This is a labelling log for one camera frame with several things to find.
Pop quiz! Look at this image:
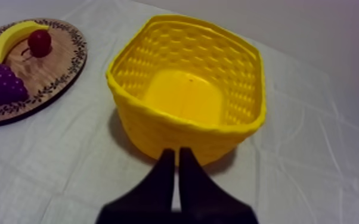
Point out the round wooden board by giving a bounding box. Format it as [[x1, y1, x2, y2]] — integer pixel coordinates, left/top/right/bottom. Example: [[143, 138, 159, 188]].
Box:
[[0, 18, 88, 127]]

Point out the small red fruit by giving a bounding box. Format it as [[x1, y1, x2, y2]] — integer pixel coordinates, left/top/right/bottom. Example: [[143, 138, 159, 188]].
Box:
[[21, 29, 52, 59]]

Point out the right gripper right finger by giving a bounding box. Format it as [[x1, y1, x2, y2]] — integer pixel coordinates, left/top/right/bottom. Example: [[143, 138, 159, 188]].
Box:
[[175, 147, 259, 224]]

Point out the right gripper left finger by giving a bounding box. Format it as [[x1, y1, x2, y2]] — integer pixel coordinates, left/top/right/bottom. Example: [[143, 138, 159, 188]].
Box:
[[95, 148, 177, 224]]

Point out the yellow toy banana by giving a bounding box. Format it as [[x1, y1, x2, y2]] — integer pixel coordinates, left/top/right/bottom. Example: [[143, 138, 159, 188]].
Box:
[[0, 20, 50, 64]]

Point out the yellow plastic basket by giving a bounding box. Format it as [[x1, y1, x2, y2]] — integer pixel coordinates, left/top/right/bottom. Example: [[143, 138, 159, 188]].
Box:
[[105, 14, 267, 166]]

